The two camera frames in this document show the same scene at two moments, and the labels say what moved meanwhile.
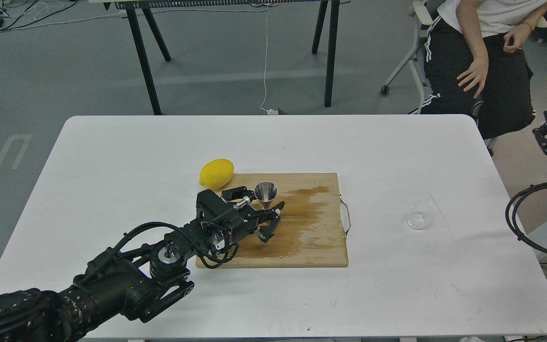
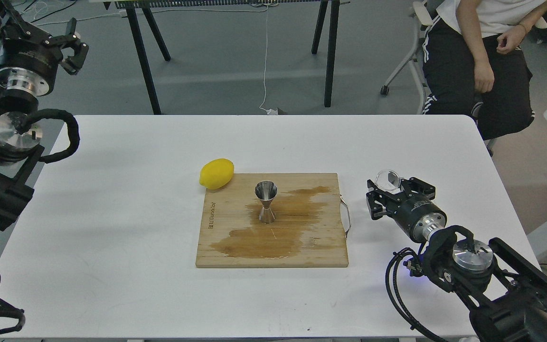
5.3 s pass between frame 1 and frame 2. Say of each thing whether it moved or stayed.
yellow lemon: stayed
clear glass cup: moved
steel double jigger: stayed
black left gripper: moved
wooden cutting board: stayed
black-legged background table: stayed
